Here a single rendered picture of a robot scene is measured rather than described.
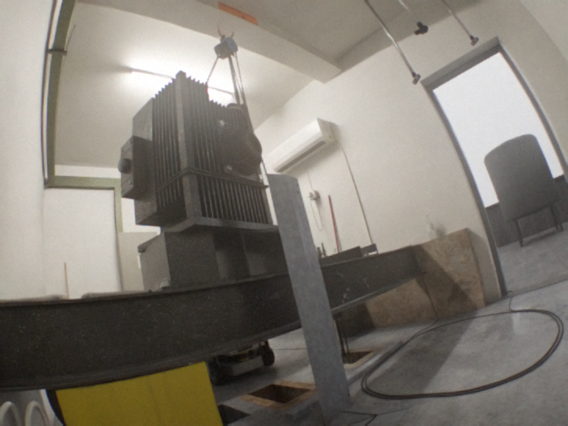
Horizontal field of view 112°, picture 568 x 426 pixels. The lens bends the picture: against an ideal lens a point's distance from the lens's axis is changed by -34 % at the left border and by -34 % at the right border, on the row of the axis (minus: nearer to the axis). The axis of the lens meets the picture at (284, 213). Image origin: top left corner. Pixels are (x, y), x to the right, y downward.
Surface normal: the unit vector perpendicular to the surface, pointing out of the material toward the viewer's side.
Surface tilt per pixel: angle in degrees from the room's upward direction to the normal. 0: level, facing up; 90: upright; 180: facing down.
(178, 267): 90
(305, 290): 90
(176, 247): 90
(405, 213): 90
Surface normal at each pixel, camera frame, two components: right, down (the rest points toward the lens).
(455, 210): -0.73, 0.00
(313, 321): 0.55, -0.33
